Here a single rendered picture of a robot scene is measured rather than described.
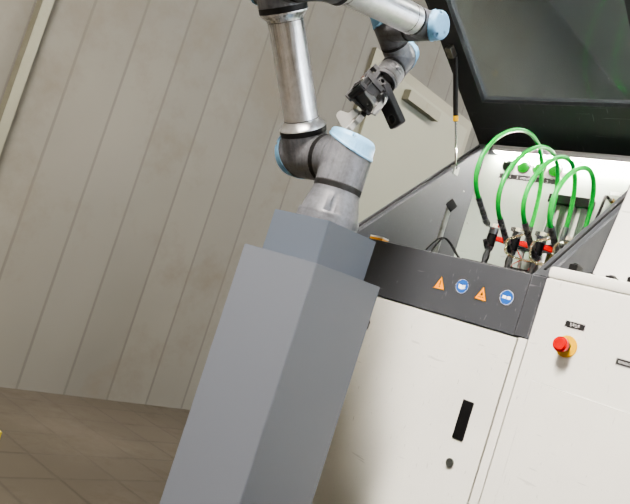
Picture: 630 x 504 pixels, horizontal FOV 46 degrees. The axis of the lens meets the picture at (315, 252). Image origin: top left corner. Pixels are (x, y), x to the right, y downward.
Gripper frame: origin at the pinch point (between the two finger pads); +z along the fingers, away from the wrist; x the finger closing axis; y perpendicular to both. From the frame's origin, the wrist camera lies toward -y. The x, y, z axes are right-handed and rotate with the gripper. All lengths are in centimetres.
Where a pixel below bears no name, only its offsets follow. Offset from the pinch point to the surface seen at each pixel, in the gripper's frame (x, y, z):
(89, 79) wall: -133, 72, -39
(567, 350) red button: 23, -67, 21
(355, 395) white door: -39, -55, 35
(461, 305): -4, -52, 12
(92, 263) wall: -169, 20, 4
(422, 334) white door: -16, -53, 19
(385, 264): -27.5, -37.2, 2.3
